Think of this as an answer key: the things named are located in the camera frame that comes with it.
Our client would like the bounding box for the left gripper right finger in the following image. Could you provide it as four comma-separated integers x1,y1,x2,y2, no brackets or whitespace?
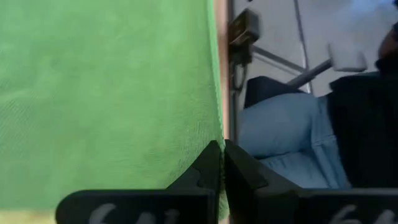
224,139,398,224

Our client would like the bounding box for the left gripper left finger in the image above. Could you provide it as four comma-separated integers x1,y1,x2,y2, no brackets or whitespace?
55,140,223,224

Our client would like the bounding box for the green microfiber towel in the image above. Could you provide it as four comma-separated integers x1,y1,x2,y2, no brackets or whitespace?
0,0,229,220

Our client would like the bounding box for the person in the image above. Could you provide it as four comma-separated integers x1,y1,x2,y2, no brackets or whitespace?
238,21,398,190

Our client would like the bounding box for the small black camera box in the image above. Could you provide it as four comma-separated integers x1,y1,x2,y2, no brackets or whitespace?
228,8,261,93

